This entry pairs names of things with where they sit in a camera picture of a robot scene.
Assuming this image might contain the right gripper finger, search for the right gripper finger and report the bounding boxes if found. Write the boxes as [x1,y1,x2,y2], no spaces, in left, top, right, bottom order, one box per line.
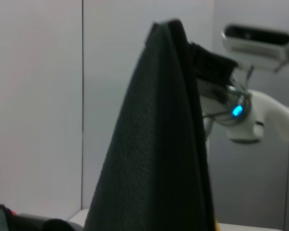
[188,42,208,73]

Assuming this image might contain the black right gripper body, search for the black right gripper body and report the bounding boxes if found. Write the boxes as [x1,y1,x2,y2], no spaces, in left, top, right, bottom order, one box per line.
[195,49,239,114]

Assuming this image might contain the yellow grey towel black trim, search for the yellow grey towel black trim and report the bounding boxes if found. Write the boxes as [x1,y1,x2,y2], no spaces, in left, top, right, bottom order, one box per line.
[83,18,219,231]

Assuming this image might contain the green perforated plastic storage box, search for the green perforated plastic storage box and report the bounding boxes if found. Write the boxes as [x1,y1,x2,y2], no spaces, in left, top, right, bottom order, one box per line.
[14,208,87,231]

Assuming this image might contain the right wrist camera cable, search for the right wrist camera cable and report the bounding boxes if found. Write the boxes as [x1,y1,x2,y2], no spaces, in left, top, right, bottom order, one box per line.
[245,64,255,84]

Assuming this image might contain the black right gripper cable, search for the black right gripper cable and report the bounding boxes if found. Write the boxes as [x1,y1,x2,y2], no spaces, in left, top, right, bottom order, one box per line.
[202,85,252,126]

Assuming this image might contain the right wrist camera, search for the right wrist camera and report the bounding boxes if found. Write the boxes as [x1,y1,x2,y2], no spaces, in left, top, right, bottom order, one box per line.
[221,23,289,73]

